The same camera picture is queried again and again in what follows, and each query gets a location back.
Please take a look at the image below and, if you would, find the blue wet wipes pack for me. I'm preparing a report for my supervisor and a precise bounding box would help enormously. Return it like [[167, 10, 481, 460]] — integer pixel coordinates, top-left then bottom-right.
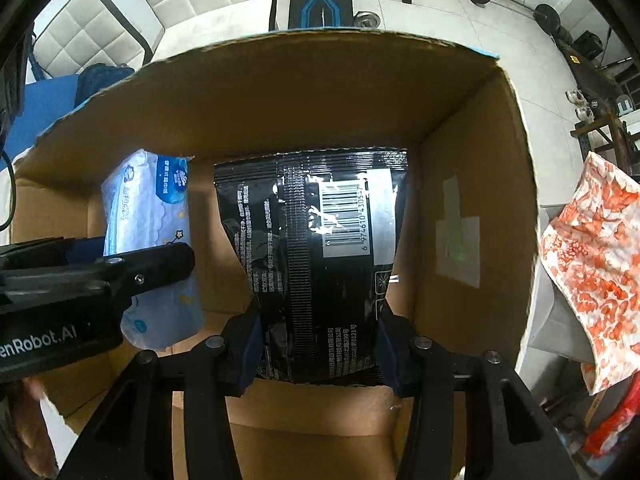
[[101, 150, 204, 351]]

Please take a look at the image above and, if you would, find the black snack packet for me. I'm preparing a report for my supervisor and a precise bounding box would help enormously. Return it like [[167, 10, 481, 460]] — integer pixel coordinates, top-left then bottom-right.
[[214, 148, 409, 387]]

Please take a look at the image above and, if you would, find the grey plastic chair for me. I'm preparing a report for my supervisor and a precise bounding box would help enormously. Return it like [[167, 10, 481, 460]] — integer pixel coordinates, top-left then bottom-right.
[[515, 256, 593, 404]]

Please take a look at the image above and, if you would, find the open cardboard box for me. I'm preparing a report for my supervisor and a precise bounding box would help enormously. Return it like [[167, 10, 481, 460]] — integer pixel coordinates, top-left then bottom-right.
[[1, 29, 544, 479]]

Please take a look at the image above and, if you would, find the blue cushion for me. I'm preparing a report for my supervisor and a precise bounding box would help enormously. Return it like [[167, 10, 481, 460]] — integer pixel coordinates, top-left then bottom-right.
[[4, 75, 78, 159]]

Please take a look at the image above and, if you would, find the dark navy cloth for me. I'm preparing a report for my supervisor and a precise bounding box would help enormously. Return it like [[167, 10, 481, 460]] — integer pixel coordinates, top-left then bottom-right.
[[74, 63, 134, 107]]

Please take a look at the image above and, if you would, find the orange white patterned cloth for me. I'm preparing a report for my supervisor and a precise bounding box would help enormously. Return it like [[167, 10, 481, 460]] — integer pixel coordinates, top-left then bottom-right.
[[540, 152, 639, 394]]

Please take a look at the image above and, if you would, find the left white quilted chair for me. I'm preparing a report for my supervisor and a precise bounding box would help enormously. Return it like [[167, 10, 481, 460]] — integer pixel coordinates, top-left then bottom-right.
[[29, 0, 153, 80]]

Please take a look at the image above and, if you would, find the chrome dumbbell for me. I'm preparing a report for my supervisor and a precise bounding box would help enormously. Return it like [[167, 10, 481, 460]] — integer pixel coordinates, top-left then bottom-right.
[[354, 11, 381, 29]]

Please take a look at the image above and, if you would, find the barbell on floor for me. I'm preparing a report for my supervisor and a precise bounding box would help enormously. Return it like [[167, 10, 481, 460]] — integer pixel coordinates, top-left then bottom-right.
[[470, 0, 573, 44]]

